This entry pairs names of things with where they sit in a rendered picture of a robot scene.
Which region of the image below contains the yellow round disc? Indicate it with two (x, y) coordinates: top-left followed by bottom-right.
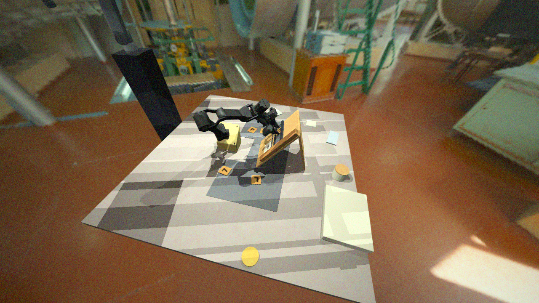
(242, 247), (259, 267)

